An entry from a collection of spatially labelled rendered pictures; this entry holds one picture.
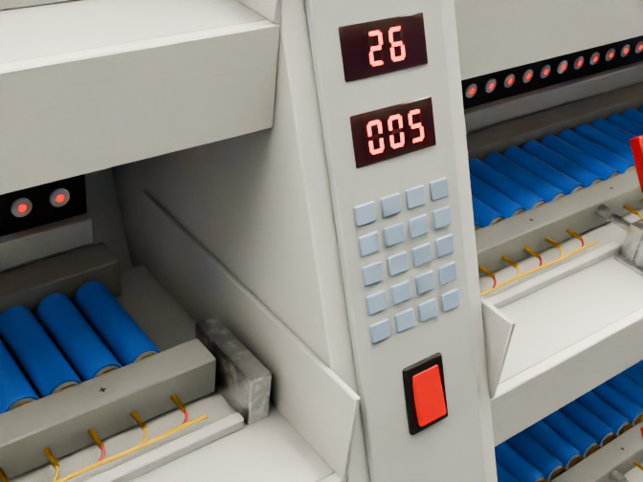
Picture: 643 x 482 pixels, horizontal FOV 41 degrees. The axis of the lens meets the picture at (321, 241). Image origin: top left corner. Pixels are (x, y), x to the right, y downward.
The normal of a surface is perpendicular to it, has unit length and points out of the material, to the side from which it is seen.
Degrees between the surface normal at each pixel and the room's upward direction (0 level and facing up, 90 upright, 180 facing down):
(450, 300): 90
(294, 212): 90
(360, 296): 90
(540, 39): 112
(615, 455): 22
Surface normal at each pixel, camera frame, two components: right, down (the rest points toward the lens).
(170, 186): -0.79, 0.28
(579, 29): 0.60, 0.50
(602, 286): 0.10, -0.82
